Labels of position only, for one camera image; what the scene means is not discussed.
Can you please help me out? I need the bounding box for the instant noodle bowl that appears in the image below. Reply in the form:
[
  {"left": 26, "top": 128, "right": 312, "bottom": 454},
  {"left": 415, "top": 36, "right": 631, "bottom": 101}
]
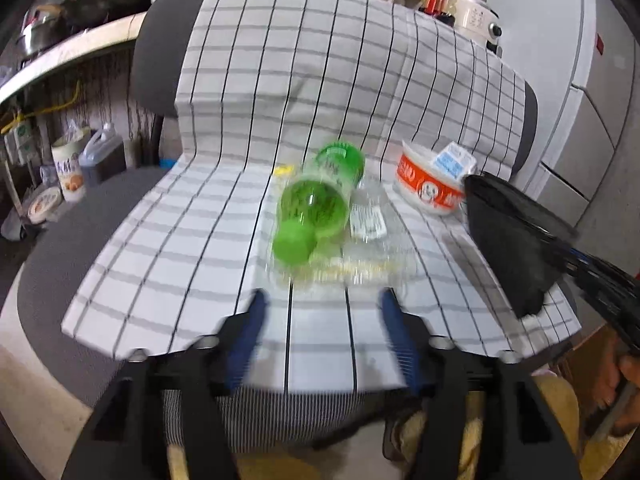
[{"left": 395, "top": 140, "right": 468, "bottom": 217}]

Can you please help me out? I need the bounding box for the yellow gas hose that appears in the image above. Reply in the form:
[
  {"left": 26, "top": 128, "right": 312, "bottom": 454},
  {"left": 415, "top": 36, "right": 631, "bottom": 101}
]
[{"left": 0, "top": 80, "right": 83, "bottom": 133}]

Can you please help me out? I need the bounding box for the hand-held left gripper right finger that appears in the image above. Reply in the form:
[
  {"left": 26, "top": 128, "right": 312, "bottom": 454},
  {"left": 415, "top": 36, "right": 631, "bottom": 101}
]
[{"left": 377, "top": 287, "right": 583, "bottom": 480}]

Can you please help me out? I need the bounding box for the white air fryer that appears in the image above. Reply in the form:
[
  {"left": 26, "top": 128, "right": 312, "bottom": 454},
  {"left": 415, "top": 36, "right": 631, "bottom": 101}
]
[{"left": 450, "top": 0, "right": 503, "bottom": 58}]

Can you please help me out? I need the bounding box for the grey plastic canister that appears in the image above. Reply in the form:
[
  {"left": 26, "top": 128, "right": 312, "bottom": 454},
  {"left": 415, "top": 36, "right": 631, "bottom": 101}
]
[{"left": 79, "top": 122, "right": 128, "bottom": 183}]

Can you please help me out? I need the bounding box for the green plastic bottle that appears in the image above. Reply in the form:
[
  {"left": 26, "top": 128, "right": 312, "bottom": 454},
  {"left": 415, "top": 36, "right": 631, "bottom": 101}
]
[{"left": 271, "top": 141, "right": 366, "bottom": 266}]

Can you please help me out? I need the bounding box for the grey office chair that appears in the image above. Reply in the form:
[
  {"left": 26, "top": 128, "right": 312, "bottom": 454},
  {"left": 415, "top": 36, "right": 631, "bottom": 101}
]
[{"left": 15, "top": 0, "right": 586, "bottom": 448}]

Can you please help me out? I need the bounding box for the white checkered cloth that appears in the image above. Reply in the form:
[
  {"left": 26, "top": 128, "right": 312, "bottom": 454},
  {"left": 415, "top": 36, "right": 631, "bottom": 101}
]
[{"left": 61, "top": 0, "right": 583, "bottom": 393}]

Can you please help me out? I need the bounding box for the round white bowl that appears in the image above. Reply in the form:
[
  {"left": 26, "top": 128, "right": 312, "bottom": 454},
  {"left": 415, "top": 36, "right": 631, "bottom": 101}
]
[{"left": 27, "top": 186, "right": 63, "bottom": 223}]

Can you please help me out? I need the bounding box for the kitchen counter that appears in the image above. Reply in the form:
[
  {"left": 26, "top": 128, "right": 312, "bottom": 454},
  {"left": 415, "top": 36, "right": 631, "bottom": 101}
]
[{"left": 0, "top": 10, "right": 151, "bottom": 106}]

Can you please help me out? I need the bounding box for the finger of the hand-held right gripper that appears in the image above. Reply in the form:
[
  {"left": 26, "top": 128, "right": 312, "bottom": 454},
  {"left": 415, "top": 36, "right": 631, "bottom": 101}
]
[
  {"left": 567, "top": 267, "right": 640, "bottom": 353},
  {"left": 549, "top": 234, "right": 640, "bottom": 302}
]

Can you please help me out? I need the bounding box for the white refrigerator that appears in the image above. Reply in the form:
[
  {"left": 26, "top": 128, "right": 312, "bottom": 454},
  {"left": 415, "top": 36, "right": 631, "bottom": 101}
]
[{"left": 487, "top": 0, "right": 631, "bottom": 231}]

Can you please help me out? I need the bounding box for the blue white milk carton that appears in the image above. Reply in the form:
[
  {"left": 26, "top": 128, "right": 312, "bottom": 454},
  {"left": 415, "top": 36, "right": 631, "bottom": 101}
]
[{"left": 431, "top": 141, "right": 478, "bottom": 181}]

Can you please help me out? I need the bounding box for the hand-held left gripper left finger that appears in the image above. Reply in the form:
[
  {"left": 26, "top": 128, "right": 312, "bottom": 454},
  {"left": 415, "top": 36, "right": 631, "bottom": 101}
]
[{"left": 60, "top": 287, "right": 271, "bottom": 480}]

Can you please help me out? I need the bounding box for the white printed bucket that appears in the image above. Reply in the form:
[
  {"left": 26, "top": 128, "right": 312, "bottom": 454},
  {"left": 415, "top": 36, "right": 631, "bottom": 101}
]
[{"left": 51, "top": 132, "right": 91, "bottom": 203}]

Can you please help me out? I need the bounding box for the crushed clear plastic bottle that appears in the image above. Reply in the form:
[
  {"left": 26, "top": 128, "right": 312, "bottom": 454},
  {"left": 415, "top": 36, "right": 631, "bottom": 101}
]
[{"left": 347, "top": 175, "right": 391, "bottom": 241}]

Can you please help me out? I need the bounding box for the black wok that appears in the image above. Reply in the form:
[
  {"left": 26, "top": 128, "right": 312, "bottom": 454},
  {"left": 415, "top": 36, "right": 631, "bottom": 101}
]
[{"left": 60, "top": 0, "right": 153, "bottom": 28}]

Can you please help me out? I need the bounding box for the steel pot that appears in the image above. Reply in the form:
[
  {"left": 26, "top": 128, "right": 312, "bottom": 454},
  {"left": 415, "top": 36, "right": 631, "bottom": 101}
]
[{"left": 15, "top": 5, "right": 66, "bottom": 58}]

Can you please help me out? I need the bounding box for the person's right hand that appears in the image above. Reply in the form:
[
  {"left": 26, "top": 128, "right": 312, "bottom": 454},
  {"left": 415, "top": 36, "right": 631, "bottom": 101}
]
[{"left": 589, "top": 329, "right": 627, "bottom": 412}]

